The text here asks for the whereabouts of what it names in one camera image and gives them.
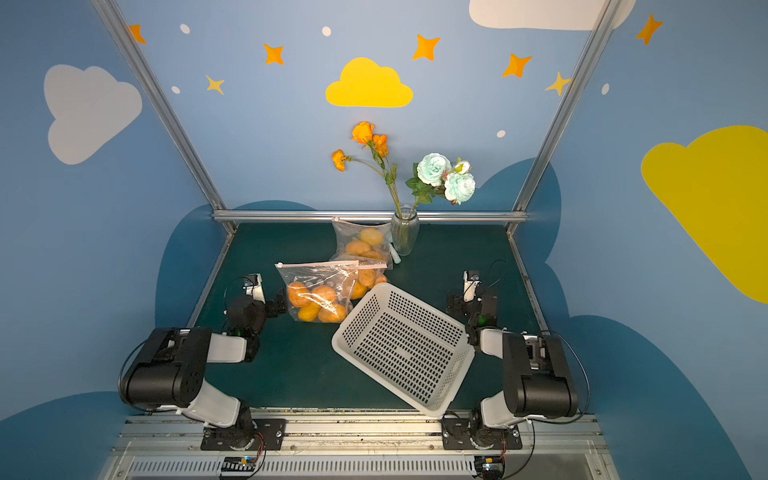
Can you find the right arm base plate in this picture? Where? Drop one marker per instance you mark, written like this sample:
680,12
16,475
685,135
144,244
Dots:
459,433

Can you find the right controller board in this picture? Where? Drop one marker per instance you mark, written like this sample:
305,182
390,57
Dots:
489,467

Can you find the right aluminium frame post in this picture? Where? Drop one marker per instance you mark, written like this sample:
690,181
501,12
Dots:
606,22

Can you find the yellow orange potato basket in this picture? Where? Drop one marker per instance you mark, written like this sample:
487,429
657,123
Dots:
309,313

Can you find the left controller board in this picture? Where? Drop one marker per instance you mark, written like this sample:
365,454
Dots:
238,466

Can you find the large orange potato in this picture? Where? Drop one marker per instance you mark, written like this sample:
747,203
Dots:
357,248

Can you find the orange potato edge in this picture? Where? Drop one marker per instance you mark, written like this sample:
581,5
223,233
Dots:
367,277

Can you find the controller board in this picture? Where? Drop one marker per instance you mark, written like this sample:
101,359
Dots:
489,467
238,466

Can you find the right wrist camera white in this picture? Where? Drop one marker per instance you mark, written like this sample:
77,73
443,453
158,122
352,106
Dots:
471,281

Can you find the yellow green potato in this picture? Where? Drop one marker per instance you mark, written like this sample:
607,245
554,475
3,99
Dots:
373,236

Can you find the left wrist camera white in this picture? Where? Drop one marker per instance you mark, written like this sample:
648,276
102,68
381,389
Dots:
253,287

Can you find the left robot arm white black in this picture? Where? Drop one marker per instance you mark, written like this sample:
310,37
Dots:
167,373

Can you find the aluminium frame post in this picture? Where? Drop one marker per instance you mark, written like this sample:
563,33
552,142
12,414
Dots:
606,22
118,28

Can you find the mint artificial rose stem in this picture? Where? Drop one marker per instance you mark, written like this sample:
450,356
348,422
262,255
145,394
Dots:
436,176

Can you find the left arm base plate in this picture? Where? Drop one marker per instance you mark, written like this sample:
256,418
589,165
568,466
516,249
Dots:
249,436

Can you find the clear zipper bag pink zipper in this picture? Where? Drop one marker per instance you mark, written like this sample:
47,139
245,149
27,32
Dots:
347,231

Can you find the wrinkled orange potato bottom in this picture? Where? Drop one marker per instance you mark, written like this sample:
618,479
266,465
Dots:
324,295

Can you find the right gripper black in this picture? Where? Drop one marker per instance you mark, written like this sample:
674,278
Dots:
459,303

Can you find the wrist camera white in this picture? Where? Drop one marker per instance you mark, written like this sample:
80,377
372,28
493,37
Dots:
253,287
471,281

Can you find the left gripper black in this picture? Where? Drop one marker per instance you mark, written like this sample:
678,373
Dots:
268,304

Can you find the spare clear zipper bag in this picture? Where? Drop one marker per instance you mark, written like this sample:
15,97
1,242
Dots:
363,263

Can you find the left aluminium frame post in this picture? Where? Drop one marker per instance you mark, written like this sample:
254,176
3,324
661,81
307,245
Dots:
118,28

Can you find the ribbed glass vase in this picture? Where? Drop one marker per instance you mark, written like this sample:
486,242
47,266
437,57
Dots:
405,226

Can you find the front aluminium rail bed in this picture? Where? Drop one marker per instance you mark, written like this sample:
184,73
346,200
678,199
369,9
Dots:
356,444

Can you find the light blue toy trowel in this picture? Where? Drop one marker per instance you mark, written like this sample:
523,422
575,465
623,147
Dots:
395,256

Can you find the orange artificial flower stem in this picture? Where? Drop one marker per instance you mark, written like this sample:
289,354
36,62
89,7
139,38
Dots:
376,145

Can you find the aluminium back frame rail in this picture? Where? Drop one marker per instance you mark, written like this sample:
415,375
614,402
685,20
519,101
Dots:
297,216

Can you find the white perforated plastic basket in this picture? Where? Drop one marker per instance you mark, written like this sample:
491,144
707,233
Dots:
412,349

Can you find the wrinkled orange potato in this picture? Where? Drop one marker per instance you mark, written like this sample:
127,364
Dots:
298,294
324,295

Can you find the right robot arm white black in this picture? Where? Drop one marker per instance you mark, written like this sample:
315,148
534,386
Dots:
537,383

